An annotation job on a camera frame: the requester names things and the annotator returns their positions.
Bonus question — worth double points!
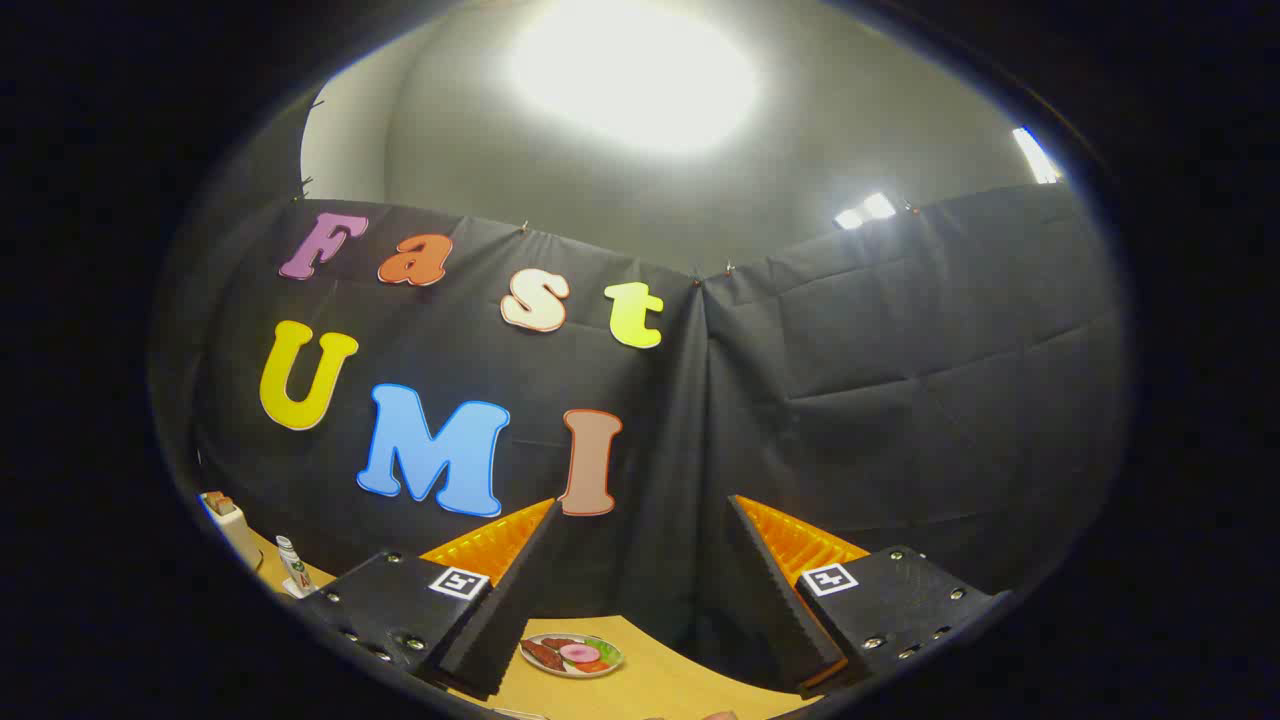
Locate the round ceiling light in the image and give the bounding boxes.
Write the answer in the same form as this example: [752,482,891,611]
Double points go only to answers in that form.
[505,0,761,156]

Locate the cream white toaster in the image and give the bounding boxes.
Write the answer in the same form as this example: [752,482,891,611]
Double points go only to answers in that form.
[200,490,263,573]

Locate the white plate with toy food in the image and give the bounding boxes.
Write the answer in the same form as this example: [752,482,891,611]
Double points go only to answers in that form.
[519,633,626,679]

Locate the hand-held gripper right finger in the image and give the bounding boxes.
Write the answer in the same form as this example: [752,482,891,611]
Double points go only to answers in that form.
[726,494,1011,699]

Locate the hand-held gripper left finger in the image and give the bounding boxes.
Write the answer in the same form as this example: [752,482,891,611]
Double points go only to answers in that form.
[300,498,563,701]

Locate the clear bottle with green label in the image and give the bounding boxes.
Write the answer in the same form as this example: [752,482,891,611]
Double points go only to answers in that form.
[276,536,313,593]

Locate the small ceiling light panel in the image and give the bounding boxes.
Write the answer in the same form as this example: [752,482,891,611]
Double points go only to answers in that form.
[1012,126,1061,186]
[835,192,898,231]

